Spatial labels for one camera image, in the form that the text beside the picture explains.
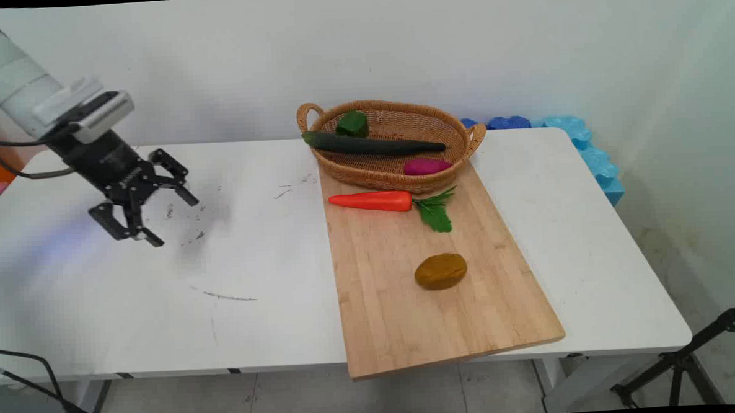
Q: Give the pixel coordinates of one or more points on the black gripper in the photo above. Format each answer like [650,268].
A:
[108,165]

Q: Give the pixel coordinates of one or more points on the brown potato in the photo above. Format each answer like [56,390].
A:
[440,271]

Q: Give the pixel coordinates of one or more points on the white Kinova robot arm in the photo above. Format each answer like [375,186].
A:
[11,79]

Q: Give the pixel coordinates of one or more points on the white table leg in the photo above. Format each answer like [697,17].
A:
[90,398]
[552,378]

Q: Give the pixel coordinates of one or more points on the green bell pepper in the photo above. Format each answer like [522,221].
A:
[352,124]

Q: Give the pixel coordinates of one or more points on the dark green cucumber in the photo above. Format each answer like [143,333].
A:
[371,145]

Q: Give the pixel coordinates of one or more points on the orange carrot with leaves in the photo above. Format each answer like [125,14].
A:
[379,201]

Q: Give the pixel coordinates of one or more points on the woven wicker basket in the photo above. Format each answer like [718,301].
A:
[397,168]

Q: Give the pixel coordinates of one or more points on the purple sweet potato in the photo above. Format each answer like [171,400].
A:
[426,166]

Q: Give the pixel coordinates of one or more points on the bamboo cutting board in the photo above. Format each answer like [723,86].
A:
[421,291]

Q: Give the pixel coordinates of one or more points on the blue foam padding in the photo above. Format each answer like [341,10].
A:
[588,150]

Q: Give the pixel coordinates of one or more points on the black tripod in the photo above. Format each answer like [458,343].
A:
[684,360]

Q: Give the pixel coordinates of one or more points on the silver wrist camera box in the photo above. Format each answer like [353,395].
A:
[93,113]

